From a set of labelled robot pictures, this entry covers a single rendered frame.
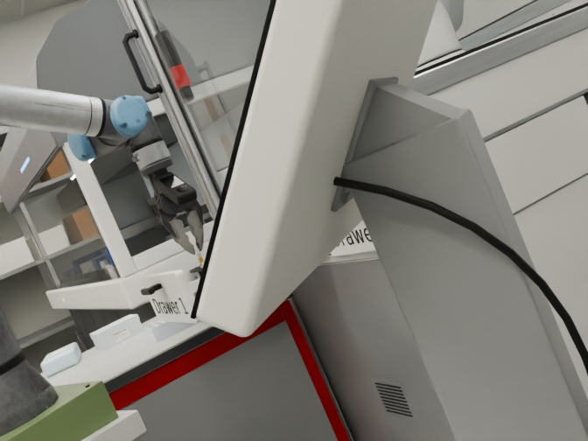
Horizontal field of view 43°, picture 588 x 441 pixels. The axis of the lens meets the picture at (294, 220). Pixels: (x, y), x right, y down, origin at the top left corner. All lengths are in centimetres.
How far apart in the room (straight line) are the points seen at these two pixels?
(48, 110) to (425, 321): 91
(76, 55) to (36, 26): 360
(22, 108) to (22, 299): 444
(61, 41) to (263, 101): 203
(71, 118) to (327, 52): 98
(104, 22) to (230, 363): 127
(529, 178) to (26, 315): 479
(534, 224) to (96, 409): 82
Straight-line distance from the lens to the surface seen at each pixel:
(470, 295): 72
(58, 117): 145
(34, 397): 132
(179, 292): 152
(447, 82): 134
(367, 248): 146
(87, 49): 254
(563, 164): 148
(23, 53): 606
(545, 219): 144
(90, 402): 131
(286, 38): 53
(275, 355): 185
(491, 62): 142
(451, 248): 71
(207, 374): 179
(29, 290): 582
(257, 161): 54
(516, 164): 140
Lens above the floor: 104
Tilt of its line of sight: 4 degrees down
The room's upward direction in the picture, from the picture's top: 23 degrees counter-clockwise
